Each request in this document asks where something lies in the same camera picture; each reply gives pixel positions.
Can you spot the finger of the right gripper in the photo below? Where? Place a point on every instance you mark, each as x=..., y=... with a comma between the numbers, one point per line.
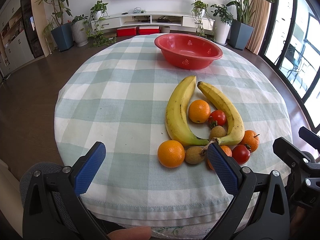
x=311, y=138
x=295, y=159

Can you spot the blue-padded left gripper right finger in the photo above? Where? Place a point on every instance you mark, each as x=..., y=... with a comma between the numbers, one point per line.
x=259, y=207

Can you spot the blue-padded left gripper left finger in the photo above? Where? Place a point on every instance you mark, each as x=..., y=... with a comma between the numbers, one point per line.
x=72, y=182

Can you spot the orange with stem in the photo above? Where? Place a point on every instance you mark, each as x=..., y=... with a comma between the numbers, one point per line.
x=250, y=140

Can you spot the red tomato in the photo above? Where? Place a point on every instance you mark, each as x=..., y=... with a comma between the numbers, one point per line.
x=241, y=154
x=217, y=118

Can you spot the smaller yellow banana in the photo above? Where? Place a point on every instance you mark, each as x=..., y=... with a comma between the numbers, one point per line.
x=236, y=129

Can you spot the brown kiwi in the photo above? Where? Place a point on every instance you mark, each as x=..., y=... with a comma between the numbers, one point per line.
x=194, y=155
x=217, y=132

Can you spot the large front orange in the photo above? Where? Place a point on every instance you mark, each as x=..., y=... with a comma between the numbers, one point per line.
x=171, y=154

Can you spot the large yellow banana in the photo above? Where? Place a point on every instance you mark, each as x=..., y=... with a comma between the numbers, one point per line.
x=176, y=114

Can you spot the person's left thumb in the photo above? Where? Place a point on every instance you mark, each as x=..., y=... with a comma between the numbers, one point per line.
x=136, y=233

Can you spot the balcony chair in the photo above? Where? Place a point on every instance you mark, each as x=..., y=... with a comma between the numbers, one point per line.
x=298, y=70

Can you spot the large leaf plant blue pot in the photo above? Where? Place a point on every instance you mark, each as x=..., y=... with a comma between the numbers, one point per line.
x=242, y=29

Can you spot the green white checkered tablecloth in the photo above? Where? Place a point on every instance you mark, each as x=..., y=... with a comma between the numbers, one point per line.
x=119, y=96

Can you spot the beige curtain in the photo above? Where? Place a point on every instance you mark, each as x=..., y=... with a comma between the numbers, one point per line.
x=259, y=22

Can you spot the red plastic colander bowl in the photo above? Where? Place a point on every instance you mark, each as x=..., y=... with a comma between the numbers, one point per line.
x=188, y=51

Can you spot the bushy plant white pot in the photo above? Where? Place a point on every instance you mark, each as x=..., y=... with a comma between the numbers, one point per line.
x=222, y=24

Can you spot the trailing plant right of console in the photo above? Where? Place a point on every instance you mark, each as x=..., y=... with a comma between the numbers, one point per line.
x=204, y=22

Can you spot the small grey pot on floor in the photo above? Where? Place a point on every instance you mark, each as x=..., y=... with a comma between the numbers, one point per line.
x=165, y=29

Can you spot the trailing pothos plant on console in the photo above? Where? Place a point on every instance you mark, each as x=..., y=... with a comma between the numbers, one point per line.
x=94, y=25

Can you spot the plant in white ribbed pot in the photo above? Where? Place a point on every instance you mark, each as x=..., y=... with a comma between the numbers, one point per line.
x=78, y=26

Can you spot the right red storage box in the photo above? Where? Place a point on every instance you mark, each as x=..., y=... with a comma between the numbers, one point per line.
x=148, y=30

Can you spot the red storage box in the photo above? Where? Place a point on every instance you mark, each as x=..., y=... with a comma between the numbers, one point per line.
x=148, y=30
x=127, y=31

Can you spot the left red storage box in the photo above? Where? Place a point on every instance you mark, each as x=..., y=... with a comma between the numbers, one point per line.
x=127, y=31

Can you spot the white tv console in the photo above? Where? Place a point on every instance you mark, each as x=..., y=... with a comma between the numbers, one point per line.
x=176, y=20

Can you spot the tall plant blue pot left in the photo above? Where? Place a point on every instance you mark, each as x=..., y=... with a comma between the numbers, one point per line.
x=57, y=29

